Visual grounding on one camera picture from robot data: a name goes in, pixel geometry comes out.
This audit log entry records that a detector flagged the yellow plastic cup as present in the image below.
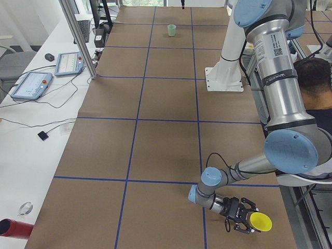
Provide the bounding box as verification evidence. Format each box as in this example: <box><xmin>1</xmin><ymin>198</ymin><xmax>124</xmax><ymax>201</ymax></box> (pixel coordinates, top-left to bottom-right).
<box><xmin>250</xmin><ymin>212</ymin><xmax>272</xmax><ymax>232</ymax></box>

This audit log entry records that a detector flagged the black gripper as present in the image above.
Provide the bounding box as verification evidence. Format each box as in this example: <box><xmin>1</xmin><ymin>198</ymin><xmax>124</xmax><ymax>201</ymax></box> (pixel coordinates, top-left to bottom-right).
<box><xmin>222</xmin><ymin>197</ymin><xmax>261</xmax><ymax>233</ymax></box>

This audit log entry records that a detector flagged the blue teach pendant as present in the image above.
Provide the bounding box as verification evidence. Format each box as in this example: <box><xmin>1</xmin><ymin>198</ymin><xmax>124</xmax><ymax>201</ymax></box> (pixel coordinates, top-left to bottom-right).
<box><xmin>11</xmin><ymin>72</ymin><xmax>53</xmax><ymax>100</ymax></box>
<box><xmin>54</xmin><ymin>52</ymin><xmax>85</xmax><ymax>77</ymax></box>

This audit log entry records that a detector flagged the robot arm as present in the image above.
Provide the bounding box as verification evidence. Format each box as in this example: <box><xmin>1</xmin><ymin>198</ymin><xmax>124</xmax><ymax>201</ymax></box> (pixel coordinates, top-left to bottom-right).
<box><xmin>188</xmin><ymin>1</ymin><xmax>331</xmax><ymax>234</ymax></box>

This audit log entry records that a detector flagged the seated person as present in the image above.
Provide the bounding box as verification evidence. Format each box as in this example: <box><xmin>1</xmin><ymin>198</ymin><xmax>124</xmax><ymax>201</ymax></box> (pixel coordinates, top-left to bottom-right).
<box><xmin>294</xmin><ymin>57</ymin><xmax>331</xmax><ymax>133</ymax></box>

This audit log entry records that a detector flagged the black power supply box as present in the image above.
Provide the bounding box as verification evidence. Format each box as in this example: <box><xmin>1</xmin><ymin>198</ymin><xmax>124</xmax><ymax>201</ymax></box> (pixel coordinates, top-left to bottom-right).
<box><xmin>94</xmin><ymin>28</ymin><xmax>106</xmax><ymax>48</ymax></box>

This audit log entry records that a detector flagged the green plastic cup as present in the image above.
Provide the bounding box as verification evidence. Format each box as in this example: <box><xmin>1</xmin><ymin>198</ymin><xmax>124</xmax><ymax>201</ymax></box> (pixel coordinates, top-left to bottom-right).
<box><xmin>167</xmin><ymin>24</ymin><xmax>176</xmax><ymax>37</ymax></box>

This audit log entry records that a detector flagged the red bottle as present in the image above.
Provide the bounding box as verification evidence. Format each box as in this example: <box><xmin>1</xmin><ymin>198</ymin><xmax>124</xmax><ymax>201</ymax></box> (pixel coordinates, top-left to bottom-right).
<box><xmin>1</xmin><ymin>219</ymin><xmax>34</xmax><ymax>239</ymax></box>

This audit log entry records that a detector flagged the far blue teach pendant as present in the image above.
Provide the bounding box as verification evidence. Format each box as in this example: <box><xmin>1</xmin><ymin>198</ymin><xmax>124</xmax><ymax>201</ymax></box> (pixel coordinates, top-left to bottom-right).
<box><xmin>54</xmin><ymin>52</ymin><xmax>85</xmax><ymax>77</ymax></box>

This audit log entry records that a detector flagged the black keyboard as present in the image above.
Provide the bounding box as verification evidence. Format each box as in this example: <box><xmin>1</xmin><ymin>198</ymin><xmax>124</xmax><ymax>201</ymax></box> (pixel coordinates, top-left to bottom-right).
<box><xmin>77</xmin><ymin>20</ymin><xmax>90</xmax><ymax>43</ymax></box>

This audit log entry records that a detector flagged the near blue teach pendant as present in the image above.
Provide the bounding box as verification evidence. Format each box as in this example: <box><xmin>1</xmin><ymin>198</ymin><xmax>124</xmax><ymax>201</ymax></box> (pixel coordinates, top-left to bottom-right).
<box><xmin>11</xmin><ymin>72</ymin><xmax>53</xmax><ymax>100</ymax></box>

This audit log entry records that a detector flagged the small black square device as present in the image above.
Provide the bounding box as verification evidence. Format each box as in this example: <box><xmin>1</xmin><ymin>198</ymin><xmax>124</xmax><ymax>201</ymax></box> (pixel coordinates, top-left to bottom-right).
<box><xmin>37</xmin><ymin>131</ymin><xmax>49</xmax><ymax>141</ymax></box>

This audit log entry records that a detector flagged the black computer mouse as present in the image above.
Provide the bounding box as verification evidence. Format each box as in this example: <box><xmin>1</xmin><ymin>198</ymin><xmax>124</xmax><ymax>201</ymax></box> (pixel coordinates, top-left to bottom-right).
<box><xmin>45</xmin><ymin>53</ymin><xmax>55</xmax><ymax>62</ymax></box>

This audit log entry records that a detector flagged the clear tape roll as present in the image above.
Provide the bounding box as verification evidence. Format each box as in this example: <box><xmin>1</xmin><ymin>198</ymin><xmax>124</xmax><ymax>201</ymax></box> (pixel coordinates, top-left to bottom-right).
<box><xmin>18</xmin><ymin>202</ymin><xmax>33</xmax><ymax>216</ymax></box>

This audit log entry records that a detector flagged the aluminium frame post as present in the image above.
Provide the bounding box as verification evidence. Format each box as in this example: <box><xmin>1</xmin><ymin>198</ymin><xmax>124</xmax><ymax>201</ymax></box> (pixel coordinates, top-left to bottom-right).
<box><xmin>59</xmin><ymin>0</ymin><xmax>96</xmax><ymax>79</ymax></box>

